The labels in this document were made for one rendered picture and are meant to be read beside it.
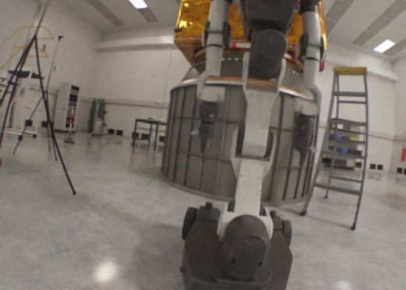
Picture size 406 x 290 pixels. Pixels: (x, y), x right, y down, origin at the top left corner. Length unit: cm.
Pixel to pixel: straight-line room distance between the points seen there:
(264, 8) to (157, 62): 839
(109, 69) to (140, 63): 173
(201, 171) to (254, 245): 159
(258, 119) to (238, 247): 53
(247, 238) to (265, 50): 58
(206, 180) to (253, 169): 124
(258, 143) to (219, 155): 117
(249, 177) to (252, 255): 40
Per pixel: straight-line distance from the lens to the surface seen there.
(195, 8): 291
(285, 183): 224
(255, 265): 62
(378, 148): 1001
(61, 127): 867
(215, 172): 205
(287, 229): 114
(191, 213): 111
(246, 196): 86
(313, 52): 96
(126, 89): 940
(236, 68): 224
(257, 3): 86
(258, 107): 89
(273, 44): 71
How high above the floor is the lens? 61
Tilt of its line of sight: 1 degrees down
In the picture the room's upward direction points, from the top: 7 degrees clockwise
